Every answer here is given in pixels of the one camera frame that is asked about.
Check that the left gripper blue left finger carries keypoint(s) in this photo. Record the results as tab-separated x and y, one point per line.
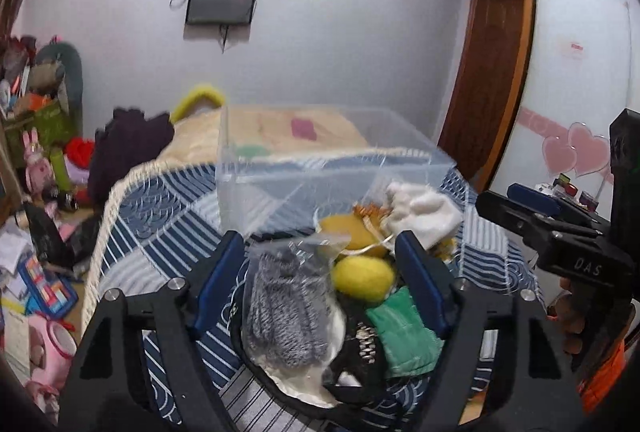
214	279

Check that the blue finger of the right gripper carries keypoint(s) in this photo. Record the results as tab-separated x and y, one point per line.
551	205
515	217

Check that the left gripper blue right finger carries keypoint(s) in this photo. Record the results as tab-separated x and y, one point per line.
429	283

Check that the green knit cloth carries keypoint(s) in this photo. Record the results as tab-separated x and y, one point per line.
410	348

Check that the white fluffy cloth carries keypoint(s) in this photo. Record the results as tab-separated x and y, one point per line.
421	209

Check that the yellow plush ball toy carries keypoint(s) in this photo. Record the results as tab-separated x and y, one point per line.
364	278

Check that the grey knit item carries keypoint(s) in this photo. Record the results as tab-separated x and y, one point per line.
289	299

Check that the black chain-trimmed fabric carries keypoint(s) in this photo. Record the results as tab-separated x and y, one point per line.
357	375

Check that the clear plastic storage box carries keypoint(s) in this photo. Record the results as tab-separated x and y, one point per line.
269	195

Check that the person's right hand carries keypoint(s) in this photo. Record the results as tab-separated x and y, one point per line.
575	309

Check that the blue white patterned bedspread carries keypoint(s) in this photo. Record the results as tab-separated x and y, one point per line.
159	230

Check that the white wardrobe sliding door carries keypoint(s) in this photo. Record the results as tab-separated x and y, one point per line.
583	70

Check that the beige plush blanket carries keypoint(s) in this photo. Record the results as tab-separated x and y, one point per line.
260	131

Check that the colourful blue pencil case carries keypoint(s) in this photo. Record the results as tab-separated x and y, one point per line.
54	296

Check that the dark purple garment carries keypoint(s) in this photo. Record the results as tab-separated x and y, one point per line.
127	141

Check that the red plush item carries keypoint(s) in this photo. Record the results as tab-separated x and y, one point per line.
80	152

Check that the yellow curved pillow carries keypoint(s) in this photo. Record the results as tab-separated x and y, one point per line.
202	94

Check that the pink bunny plush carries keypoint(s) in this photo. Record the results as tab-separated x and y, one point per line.
39	173

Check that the green storage box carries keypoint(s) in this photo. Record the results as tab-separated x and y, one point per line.
55	127

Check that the grey green plush toy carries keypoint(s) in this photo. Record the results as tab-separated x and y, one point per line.
57	72

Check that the small black wall monitor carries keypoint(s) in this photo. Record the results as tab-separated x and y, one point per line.
220	12

